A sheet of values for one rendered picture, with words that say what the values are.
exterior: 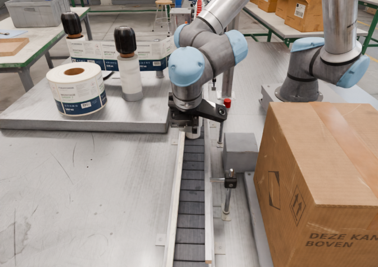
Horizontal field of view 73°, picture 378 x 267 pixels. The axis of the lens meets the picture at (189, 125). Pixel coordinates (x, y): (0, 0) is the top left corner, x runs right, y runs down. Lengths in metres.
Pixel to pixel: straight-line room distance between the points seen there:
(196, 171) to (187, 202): 0.12
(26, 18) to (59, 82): 1.96
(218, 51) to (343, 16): 0.41
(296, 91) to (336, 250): 0.68
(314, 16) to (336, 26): 1.84
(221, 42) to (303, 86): 0.56
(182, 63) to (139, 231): 0.44
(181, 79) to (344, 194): 0.35
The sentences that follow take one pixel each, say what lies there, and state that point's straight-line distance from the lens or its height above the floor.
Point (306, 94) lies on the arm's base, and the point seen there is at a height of 0.96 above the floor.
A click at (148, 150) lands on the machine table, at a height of 0.83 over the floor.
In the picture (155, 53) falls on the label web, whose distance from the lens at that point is 1.27.
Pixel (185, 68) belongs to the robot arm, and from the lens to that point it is 0.51.
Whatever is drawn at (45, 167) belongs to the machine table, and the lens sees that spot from 0.97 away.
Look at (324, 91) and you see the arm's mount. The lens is 1.22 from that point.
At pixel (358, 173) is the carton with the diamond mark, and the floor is 1.12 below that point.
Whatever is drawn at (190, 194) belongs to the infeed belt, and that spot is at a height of 0.88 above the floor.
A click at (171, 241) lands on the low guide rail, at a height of 0.91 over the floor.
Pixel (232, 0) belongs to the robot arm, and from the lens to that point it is 0.72.
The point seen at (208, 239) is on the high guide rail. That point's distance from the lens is 0.54.
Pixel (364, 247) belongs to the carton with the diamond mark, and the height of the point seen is 1.01.
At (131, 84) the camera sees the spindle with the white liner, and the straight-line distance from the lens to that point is 1.09.
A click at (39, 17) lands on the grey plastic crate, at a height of 0.89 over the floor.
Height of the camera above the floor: 1.43
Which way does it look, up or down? 35 degrees down
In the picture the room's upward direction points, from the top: straight up
